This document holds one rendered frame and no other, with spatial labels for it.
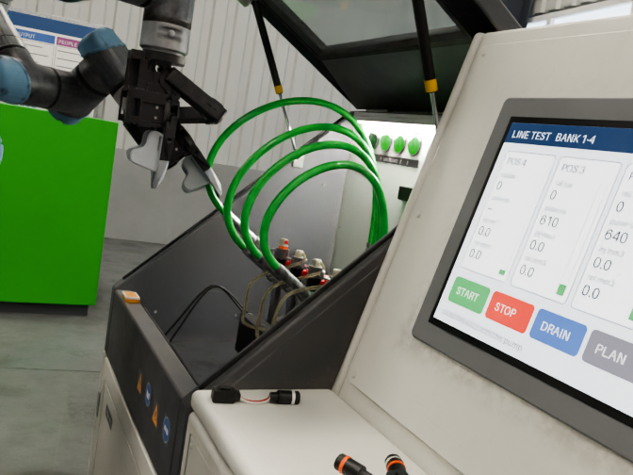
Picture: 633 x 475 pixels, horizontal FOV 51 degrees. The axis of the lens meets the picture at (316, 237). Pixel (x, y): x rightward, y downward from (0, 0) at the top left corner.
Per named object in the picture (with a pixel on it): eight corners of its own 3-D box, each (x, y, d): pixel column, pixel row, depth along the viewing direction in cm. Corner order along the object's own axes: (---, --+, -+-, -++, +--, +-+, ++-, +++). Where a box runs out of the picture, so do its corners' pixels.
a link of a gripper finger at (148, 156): (123, 184, 107) (131, 126, 106) (160, 188, 109) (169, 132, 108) (127, 187, 104) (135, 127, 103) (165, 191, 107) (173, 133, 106)
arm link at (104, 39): (89, 50, 127) (118, 22, 123) (125, 98, 128) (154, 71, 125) (64, 53, 120) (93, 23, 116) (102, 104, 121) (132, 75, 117)
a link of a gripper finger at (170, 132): (154, 157, 108) (161, 104, 107) (165, 159, 109) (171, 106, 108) (160, 160, 104) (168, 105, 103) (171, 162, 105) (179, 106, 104)
